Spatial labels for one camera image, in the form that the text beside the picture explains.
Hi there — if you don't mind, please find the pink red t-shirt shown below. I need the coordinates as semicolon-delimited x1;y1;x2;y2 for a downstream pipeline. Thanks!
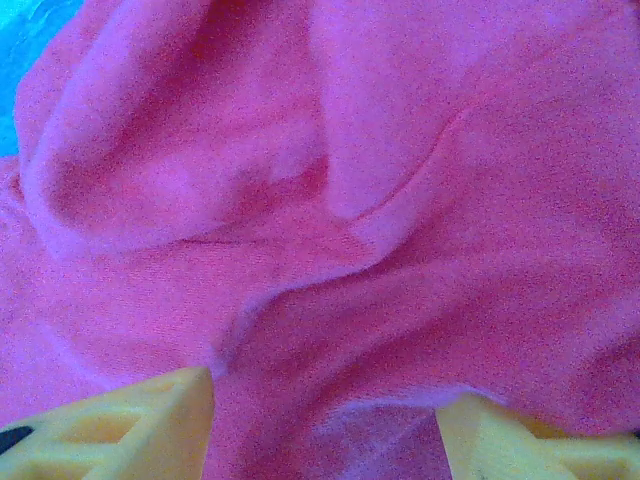
0;0;640;480

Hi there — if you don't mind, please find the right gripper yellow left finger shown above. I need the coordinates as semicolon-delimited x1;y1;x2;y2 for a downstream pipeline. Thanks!
0;367;216;480

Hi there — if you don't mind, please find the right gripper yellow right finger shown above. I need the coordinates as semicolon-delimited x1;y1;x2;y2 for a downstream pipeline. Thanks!
434;394;640;480

